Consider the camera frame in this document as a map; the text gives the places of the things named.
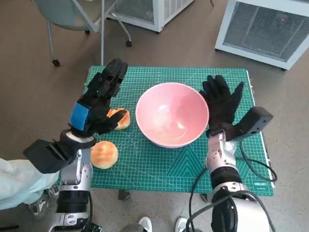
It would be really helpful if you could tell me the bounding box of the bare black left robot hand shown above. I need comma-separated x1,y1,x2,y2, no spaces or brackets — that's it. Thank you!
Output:
68,58,132,136

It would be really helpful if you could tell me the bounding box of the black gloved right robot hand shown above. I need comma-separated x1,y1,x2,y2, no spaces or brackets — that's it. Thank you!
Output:
199,74,245,132

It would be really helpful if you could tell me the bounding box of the oblong toasted bread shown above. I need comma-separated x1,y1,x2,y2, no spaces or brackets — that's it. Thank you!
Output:
106,108,132,131

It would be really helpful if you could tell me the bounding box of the round bread bun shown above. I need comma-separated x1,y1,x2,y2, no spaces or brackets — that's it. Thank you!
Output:
90,141,119,169

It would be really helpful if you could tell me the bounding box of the pink bowl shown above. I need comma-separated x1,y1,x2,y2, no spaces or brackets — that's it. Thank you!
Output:
135,82,210,149

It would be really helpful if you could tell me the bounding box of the thin metal pole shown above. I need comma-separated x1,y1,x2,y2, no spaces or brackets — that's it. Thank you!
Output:
99,0,105,66

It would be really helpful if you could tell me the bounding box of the green cutting mat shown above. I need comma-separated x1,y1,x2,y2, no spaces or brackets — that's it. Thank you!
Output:
58,65,275,197

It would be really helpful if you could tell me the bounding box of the white mesh cabinet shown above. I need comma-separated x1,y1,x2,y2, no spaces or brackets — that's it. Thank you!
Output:
214,0,309,71
106,0,194,32

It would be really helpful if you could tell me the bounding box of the grey office chair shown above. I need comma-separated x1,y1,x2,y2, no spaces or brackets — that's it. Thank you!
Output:
31,0,133,68

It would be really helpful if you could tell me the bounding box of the white shoe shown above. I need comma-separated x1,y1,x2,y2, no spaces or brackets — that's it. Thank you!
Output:
139,216,153,232
175,217,191,232

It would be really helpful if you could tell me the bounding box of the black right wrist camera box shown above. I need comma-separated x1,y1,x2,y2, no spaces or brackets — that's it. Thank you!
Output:
224,106,274,142

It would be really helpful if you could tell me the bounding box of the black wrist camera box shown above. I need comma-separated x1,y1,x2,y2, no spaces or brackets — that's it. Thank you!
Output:
224,106,274,142
23,139,81,174

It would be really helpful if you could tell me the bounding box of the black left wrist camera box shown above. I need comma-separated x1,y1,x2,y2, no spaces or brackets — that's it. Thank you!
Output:
23,139,81,174

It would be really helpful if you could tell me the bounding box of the black camera cable loop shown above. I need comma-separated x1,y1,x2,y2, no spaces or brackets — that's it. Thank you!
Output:
235,141,278,182

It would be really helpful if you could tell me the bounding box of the thin black cable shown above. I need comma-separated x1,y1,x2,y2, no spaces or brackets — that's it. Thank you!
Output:
189,168,210,219

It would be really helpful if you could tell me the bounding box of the black table leg bracket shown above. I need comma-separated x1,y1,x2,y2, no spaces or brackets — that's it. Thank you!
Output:
118,189,132,201
199,192,213,204

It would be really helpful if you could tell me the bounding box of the thick black cable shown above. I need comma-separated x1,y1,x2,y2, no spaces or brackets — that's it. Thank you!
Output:
185,193,276,232

